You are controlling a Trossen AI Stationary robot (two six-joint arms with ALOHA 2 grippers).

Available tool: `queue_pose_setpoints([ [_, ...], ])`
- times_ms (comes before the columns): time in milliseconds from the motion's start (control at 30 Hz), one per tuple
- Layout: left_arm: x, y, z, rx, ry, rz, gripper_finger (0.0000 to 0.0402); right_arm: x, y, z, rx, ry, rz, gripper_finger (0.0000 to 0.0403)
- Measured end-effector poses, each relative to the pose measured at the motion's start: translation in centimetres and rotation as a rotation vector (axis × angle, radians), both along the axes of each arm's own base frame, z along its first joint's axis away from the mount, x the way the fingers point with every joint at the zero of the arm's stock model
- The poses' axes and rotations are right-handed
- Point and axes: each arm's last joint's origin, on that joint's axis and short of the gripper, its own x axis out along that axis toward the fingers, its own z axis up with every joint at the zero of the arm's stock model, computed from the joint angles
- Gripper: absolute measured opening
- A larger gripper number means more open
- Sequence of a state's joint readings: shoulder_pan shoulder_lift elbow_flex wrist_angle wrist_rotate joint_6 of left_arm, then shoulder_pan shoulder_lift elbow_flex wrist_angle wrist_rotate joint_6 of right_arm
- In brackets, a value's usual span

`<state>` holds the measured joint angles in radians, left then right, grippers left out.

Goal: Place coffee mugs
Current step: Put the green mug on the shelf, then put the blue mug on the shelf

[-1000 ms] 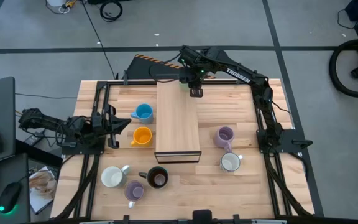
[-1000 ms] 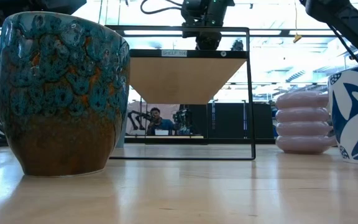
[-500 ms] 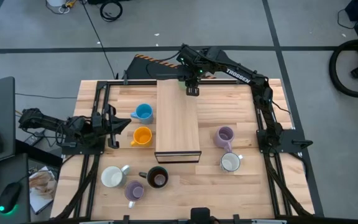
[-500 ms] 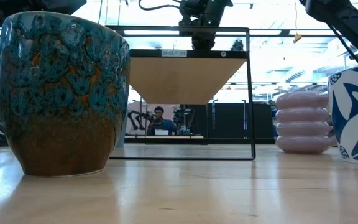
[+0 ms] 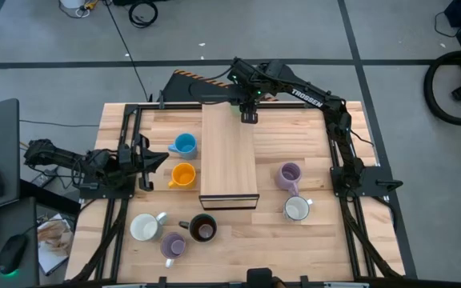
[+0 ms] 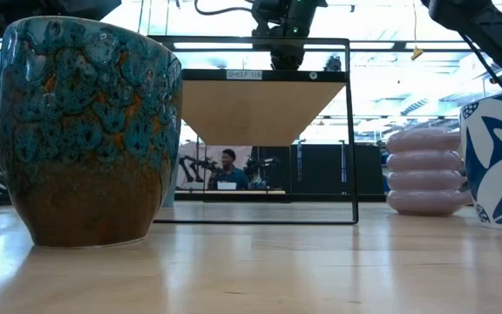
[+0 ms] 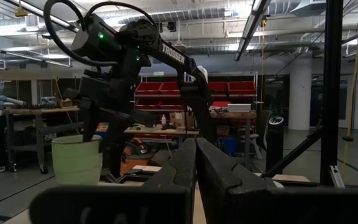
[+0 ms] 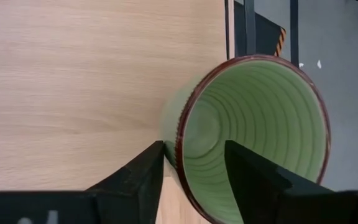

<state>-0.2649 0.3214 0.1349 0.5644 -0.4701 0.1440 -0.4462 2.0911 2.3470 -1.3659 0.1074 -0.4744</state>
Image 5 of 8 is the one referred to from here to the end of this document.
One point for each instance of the black computer mouse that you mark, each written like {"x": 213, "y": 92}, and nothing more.
{"x": 11, "y": 254}

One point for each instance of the dark mug brown inside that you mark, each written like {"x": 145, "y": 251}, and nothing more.
{"x": 203, "y": 228}

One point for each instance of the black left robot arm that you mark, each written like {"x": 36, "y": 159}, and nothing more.
{"x": 54, "y": 154}

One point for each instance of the white bucket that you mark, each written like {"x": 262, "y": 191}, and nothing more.
{"x": 71, "y": 3}

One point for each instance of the black power adapter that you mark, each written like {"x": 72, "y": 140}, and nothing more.
{"x": 44, "y": 178}

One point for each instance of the paper stack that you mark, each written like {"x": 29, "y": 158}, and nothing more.
{"x": 54, "y": 244}

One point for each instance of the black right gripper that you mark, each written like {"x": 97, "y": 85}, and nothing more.
{"x": 250, "y": 82}

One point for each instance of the white blue patterned mug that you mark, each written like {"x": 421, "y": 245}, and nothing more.
{"x": 296, "y": 208}

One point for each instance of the black aluminium table frame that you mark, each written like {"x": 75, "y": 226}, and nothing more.
{"x": 346, "y": 240}

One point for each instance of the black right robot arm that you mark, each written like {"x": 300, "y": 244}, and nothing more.
{"x": 310, "y": 98}

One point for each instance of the black hazard-striped case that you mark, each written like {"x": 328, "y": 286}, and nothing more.
{"x": 182, "y": 88}

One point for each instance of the teal mug white inside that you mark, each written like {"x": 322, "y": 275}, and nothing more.
{"x": 144, "y": 227}

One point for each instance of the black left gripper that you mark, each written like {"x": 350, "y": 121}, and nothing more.
{"x": 128, "y": 164}

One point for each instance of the yellow mug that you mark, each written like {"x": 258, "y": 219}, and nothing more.
{"x": 183, "y": 175}

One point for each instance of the orange vacuum cleaner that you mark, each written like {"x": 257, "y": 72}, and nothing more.
{"x": 430, "y": 100}

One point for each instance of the ribbed purple mug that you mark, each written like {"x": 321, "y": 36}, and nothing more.
{"x": 288, "y": 174}

